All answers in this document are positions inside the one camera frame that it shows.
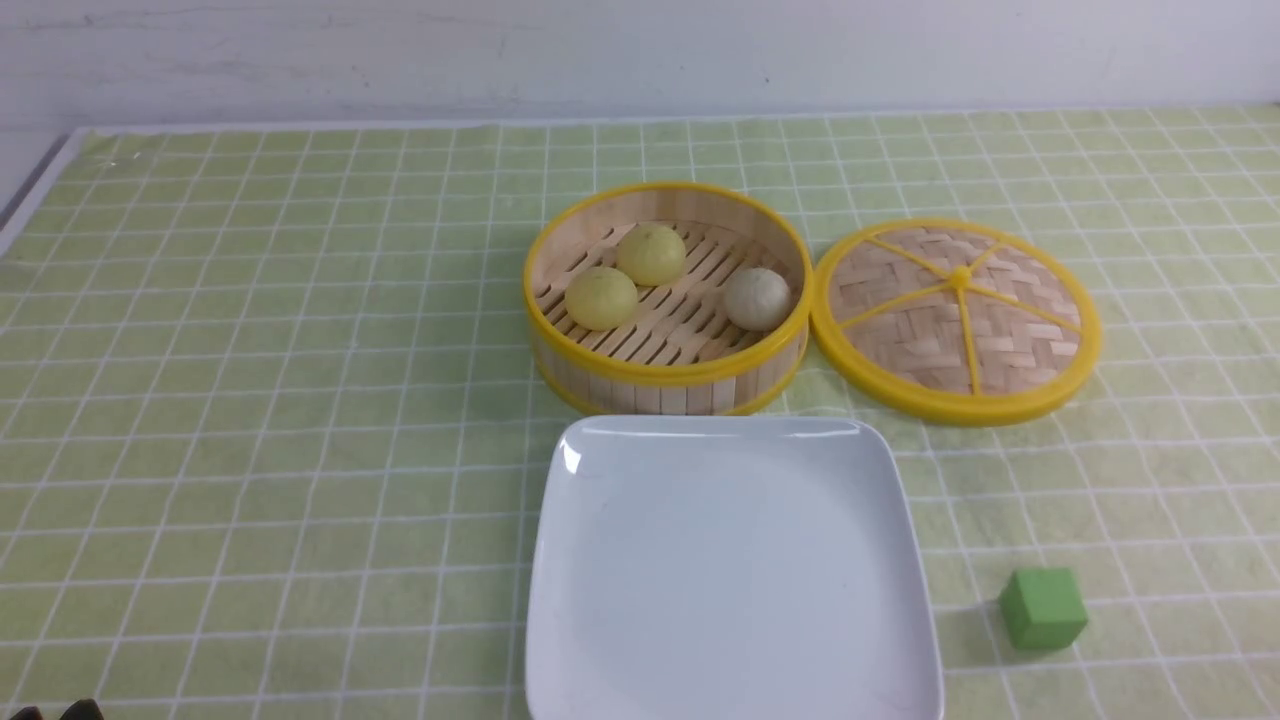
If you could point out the woven bamboo steamer lid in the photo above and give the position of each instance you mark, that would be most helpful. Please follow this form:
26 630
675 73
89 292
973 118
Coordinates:
955 322

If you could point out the white square plate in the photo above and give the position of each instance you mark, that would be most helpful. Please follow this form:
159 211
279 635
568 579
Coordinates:
728 567

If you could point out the beige steamed bun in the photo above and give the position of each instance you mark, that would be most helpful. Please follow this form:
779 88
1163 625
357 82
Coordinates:
757 299

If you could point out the yellow steamed bun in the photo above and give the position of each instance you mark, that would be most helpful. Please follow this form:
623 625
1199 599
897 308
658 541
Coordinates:
651 254
601 298

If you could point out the yellow steamed bun front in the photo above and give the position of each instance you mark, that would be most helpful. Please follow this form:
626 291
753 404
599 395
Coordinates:
601 298

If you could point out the green cube block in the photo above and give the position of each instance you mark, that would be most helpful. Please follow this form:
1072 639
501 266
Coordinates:
1043 609

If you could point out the green checked tablecloth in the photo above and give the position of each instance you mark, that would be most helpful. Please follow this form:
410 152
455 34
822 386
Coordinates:
273 444

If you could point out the bamboo steamer basket yellow rim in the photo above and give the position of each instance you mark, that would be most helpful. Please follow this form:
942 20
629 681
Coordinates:
679 354

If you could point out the yellow steamed bun back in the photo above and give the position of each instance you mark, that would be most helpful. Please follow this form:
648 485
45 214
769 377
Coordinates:
651 254

